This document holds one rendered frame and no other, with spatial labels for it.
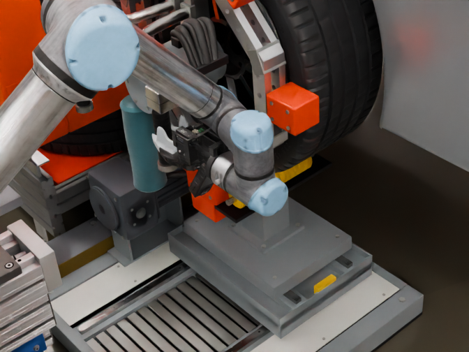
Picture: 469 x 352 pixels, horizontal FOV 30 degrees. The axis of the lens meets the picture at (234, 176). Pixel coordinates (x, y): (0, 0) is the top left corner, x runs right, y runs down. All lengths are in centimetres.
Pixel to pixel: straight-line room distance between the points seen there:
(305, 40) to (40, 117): 71
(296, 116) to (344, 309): 82
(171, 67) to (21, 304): 55
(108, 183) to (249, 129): 99
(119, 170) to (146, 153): 31
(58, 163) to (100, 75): 153
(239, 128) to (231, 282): 97
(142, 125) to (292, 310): 64
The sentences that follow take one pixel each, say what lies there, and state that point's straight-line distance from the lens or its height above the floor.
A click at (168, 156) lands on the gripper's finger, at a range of 179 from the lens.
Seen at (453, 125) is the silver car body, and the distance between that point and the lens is 185.
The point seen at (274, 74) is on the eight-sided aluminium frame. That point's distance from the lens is 190.
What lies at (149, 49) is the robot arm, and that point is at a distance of 154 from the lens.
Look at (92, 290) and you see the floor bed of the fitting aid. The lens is 264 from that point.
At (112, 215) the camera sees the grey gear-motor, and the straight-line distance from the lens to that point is 249.
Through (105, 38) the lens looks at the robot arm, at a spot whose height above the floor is 128.
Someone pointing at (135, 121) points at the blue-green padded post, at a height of 71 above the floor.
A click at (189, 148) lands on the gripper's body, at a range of 173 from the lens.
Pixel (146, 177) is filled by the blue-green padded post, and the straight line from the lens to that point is 227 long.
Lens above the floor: 187
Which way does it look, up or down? 37 degrees down
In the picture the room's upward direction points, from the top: 5 degrees counter-clockwise
